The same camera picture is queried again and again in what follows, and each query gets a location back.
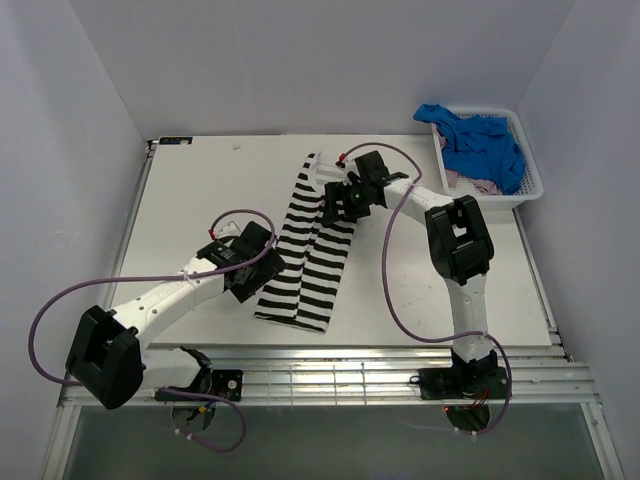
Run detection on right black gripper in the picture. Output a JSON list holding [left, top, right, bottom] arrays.
[[322, 180, 372, 226]]

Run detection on black white striped tank top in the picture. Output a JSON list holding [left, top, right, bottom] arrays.
[[254, 152, 355, 334]]

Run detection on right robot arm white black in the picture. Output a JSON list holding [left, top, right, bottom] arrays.
[[322, 151, 510, 401]]

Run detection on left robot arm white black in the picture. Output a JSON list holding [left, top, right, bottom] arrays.
[[66, 222, 286, 409]]

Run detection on blue tank top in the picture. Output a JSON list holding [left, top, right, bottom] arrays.
[[413, 104, 525, 195]]

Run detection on pink garment in basket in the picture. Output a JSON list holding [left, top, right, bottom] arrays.
[[445, 169, 502, 195]]

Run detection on blue label sticker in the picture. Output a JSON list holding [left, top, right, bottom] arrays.
[[158, 137, 193, 145]]

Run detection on white plastic basket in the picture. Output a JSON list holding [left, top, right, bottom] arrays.
[[431, 107, 544, 211]]

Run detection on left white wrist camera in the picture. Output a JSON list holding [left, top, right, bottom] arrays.
[[208, 221, 241, 244]]

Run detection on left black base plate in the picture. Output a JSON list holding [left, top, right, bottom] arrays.
[[170, 369, 243, 402]]

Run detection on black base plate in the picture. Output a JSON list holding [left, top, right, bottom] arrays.
[[170, 369, 243, 402], [409, 367, 510, 400]]

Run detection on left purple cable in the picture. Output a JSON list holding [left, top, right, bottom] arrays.
[[27, 208, 279, 454]]

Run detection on purple cable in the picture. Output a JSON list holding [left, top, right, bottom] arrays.
[[335, 141, 513, 437], [27, 208, 279, 454]]

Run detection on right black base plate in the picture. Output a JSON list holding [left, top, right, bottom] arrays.
[[409, 367, 510, 400]]

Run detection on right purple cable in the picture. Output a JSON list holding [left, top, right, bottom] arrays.
[[335, 141, 513, 437]]

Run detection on aluminium rail frame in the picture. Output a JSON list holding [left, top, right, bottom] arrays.
[[57, 139, 599, 409]]

